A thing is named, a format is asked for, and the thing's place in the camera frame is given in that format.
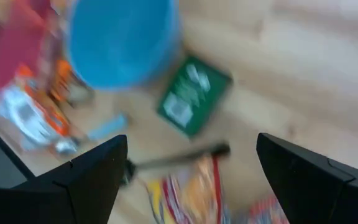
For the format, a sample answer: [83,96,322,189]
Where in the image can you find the white orange ramen packet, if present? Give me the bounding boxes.
[0,63,74,151]

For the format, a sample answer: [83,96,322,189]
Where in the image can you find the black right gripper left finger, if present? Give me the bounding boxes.
[0,134,129,224]

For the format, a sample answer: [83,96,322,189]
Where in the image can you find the blue bowl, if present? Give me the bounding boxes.
[64,0,182,91]

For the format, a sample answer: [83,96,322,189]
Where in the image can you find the pink plastic bin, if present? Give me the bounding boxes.
[0,0,54,100]

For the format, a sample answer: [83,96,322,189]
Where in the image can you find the orange brown cocoa packet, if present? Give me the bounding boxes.
[37,58,94,108]

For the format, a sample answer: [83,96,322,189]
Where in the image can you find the blue handled metal spoon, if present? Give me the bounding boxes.
[53,113,129,156]

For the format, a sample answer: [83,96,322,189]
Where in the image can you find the green rectangular spice tin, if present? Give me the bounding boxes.
[156,55,234,138]

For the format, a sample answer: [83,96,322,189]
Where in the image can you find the large black spoon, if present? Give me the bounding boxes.
[121,142,231,186]

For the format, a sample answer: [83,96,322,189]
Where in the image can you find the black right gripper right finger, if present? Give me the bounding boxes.
[255,133,358,224]

